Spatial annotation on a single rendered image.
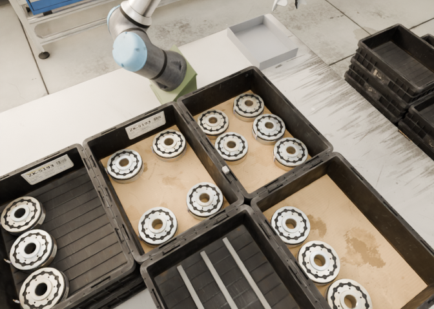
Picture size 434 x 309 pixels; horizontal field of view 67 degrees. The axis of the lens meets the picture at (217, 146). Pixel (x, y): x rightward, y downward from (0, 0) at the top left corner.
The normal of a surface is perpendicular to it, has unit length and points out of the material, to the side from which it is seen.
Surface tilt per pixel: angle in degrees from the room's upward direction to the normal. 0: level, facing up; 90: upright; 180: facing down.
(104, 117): 0
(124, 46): 42
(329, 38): 0
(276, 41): 0
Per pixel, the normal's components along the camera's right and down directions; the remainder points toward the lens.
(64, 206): 0.00, -0.55
